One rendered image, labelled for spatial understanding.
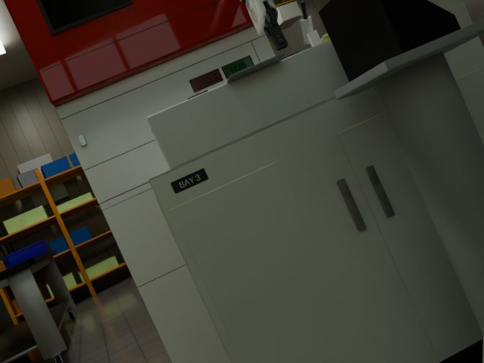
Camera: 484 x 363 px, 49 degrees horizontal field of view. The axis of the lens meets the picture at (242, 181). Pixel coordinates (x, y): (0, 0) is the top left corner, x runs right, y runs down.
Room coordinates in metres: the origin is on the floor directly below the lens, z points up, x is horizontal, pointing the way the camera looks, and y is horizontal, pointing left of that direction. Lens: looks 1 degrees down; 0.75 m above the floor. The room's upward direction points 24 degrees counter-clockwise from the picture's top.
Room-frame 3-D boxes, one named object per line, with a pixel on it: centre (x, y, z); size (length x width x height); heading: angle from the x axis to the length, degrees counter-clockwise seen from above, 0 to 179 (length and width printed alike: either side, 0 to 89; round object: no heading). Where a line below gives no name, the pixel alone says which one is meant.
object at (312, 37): (1.68, -0.39, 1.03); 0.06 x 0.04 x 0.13; 8
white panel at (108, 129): (1.95, 0.09, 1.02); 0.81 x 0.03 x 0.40; 98
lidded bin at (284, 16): (7.70, -1.53, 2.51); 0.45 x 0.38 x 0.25; 19
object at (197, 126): (1.38, -0.12, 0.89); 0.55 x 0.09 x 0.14; 98
